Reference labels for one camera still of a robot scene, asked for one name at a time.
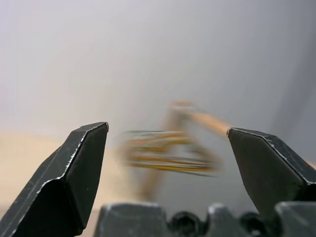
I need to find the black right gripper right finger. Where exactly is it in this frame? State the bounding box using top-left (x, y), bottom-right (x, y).
top-left (226, 127), bottom-right (316, 216)

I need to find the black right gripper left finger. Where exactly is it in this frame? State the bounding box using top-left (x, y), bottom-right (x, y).
top-left (0, 121), bottom-right (110, 237)

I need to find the wooden hanger rack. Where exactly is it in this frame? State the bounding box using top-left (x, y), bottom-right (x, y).
top-left (137, 100), bottom-right (230, 198)

